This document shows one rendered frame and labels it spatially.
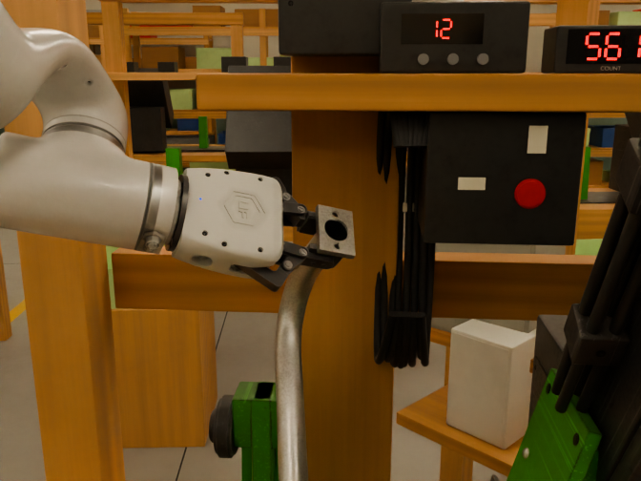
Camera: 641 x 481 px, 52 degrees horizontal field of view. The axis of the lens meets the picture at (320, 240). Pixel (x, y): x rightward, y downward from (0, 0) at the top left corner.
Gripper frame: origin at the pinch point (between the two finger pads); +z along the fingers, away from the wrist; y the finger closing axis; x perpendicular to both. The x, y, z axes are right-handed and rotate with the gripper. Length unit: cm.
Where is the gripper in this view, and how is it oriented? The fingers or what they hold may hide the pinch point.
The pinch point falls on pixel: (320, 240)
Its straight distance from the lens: 68.8
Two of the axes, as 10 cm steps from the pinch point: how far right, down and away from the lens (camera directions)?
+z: 9.1, 1.7, 3.7
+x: -4.1, 5.0, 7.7
